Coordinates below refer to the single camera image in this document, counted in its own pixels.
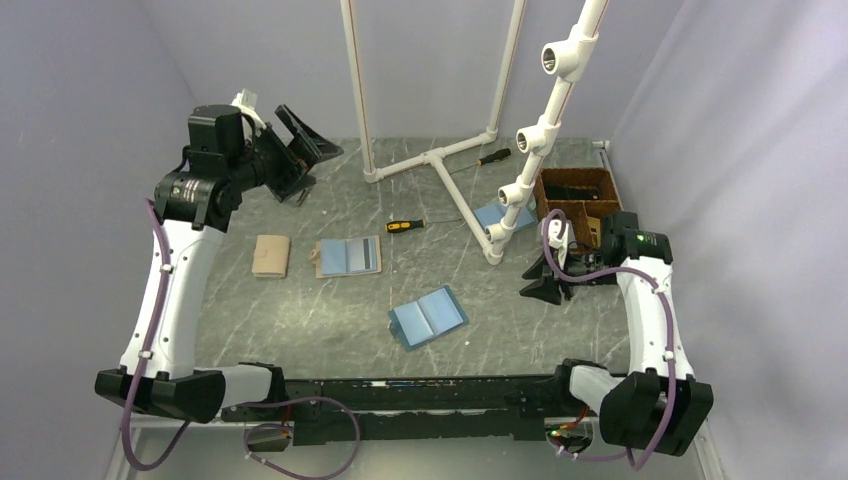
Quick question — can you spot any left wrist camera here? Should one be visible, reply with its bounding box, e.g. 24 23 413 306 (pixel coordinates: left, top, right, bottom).
230 89 267 136

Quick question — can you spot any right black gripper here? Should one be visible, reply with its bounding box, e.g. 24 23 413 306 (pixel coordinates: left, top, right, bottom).
519 246 617 305

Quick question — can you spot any white pvc pipe post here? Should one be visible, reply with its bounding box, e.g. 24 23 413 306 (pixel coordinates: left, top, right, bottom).
485 0 609 255

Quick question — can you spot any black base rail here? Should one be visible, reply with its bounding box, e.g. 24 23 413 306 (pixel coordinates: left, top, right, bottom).
220 371 589 446

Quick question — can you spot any tan card holder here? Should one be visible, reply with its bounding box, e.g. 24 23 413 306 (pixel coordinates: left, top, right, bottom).
251 234 291 278

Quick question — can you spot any black item in basket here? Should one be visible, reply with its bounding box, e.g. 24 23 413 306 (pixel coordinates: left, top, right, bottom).
544 185 601 201

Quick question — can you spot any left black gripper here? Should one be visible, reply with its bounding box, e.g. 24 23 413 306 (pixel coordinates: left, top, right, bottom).
228 105 343 203

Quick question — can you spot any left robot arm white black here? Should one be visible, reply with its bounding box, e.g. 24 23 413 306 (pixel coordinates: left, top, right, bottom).
94 104 341 423

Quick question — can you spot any grey card holder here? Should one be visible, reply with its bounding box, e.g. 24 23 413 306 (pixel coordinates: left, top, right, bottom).
292 187 313 208

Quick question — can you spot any open blue card holder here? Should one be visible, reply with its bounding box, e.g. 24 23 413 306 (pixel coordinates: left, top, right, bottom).
388 285 469 351

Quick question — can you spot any aluminium frame rail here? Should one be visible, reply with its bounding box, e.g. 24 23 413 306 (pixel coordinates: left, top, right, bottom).
107 411 725 479

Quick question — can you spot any white pvc pipe frame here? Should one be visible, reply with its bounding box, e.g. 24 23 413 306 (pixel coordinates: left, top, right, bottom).
340 0 526 265

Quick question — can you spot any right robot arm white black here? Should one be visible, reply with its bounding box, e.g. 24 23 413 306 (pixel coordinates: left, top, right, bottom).
539 209 714 470

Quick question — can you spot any brown wicker basket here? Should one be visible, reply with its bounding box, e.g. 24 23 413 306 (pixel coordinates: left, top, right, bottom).
533 167 622 253

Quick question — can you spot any blue card holder behind post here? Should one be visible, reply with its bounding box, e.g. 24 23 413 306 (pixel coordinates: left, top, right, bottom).
473 201 538 231

